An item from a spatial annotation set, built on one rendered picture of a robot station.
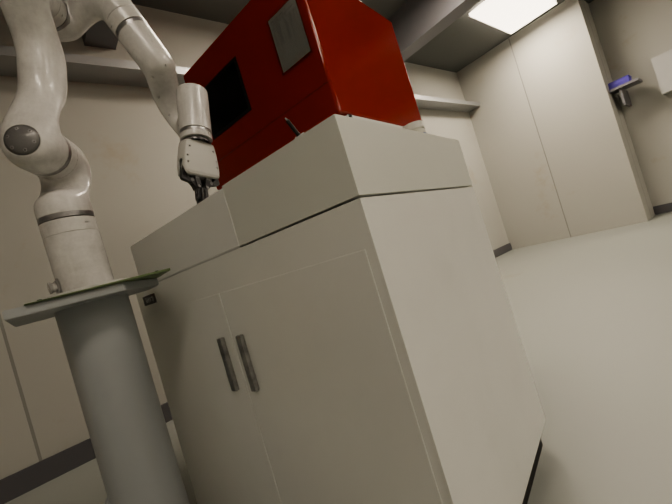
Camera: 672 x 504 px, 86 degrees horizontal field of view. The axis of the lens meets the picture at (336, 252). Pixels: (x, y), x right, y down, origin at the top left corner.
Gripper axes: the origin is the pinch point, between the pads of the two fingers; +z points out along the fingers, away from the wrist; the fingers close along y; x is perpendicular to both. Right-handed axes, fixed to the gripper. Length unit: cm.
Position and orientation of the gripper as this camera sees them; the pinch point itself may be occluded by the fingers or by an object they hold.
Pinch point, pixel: (202, 197)
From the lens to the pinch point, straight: 103.0
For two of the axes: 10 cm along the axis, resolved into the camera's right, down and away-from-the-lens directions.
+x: 7.4, -2.3, -6.3
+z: 1.6, 9.7, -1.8
